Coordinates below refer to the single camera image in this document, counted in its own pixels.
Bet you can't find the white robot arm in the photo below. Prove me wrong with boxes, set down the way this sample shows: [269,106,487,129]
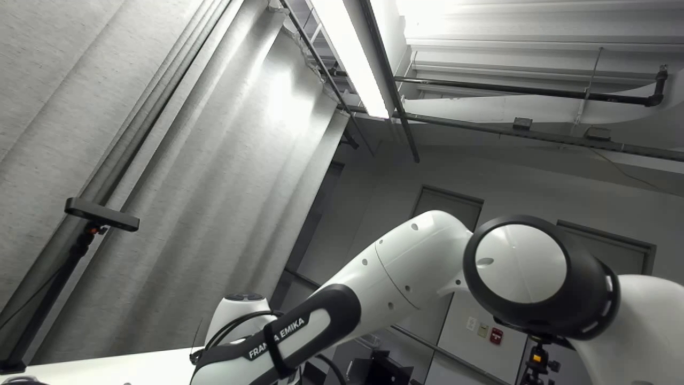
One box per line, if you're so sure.
[189,210,684,385]

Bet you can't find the grey ceiling pipe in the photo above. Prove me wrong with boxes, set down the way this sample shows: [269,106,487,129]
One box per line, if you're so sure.
[398,69,673,106]

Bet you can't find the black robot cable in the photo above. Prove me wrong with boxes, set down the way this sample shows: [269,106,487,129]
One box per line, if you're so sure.
[190,310,338,385]

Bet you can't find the black camera on stand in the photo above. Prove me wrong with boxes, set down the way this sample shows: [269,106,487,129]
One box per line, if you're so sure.
[0,197,141,375]

